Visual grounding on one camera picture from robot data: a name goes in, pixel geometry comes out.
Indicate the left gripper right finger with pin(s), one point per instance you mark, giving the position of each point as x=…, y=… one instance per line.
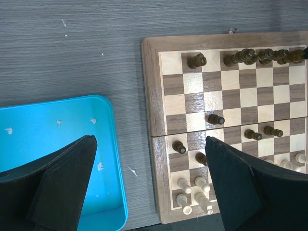
x=255, y=195

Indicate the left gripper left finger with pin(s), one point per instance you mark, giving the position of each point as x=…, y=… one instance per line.
x=48, y=194

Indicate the dark bishop chess piece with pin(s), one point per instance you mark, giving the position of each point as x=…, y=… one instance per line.
x=280, y=54

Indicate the dark knight chess piece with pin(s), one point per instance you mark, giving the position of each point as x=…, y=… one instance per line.
x=295, y=57

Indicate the dark pawn centre board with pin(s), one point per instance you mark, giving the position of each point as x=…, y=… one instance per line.
x=215, y=119

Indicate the wooden chess board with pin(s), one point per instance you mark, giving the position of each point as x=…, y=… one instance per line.
x=180, y=100

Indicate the dark queen chess piece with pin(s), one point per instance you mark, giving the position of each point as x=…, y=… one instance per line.
x=263, y=57

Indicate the dark king chess piece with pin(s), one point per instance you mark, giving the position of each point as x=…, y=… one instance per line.
x=242, y=56

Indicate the white pawn right group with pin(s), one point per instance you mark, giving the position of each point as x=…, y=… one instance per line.
x=288, y=165

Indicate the white pawn far right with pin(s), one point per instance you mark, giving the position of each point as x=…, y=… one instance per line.
x=301, y=158

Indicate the dark pawn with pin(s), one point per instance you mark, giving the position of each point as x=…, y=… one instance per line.
x=201, y=158
x=269, y=130
x=251, y=134

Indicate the dark pawn lower left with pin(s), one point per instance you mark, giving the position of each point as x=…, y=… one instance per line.
x=201, y=158

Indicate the dark pawn middle right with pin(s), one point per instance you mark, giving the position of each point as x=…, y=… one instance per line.
x=269, y=130

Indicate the blue plastic tray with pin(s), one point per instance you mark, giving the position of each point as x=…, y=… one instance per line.
x=31, y=131

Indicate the white back piece left corner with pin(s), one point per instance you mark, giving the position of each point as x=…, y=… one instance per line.
x=183, y=202

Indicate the white pawn front left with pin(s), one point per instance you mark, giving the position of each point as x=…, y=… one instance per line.
x=183, y=184

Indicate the dark pawn left edge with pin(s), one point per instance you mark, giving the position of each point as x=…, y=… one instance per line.
x=179, y=147

